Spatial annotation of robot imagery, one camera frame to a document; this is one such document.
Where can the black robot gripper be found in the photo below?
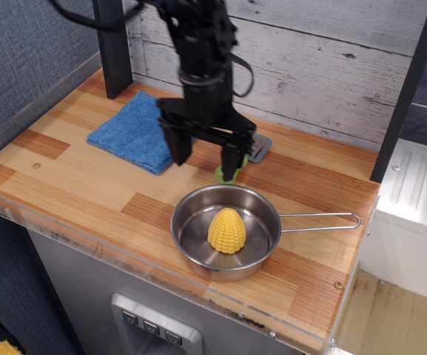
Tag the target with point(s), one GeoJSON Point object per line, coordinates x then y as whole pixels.
{"type": "Point", "coordinates": [206, 112]}

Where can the grey spatula with green handle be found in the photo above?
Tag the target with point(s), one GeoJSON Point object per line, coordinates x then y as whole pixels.
{"type": "Point", "coordinates": [260, 146]}

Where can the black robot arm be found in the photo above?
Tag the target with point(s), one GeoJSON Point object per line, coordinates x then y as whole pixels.
{"type": "Point", "coordinates": [203, 37]}

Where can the folded blue towel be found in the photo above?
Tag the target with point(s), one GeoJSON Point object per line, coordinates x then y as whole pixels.
{"type": "Point", "coordinates": [134, 134]}

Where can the stainless steel pan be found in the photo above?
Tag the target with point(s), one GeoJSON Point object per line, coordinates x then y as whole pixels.
{"type": "Point", "coordinates": [191, 218]}

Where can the clear acrylic edge guard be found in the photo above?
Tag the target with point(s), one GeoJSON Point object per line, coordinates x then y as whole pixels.
{"type": "Point", "coordinates": [231, 316]}

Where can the grey toy dispenser panel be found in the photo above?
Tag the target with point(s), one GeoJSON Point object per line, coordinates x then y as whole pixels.
{"type": "Point", "coordinates": [144, 330]}

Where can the white ribbed cabinet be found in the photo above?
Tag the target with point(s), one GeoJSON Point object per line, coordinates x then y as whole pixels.
{"type": "Point", "coordinates": [395, 248]}

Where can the black right frame post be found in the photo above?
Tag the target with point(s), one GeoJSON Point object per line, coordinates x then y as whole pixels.
{"type": "Point", "coordinates": [413, 76]}

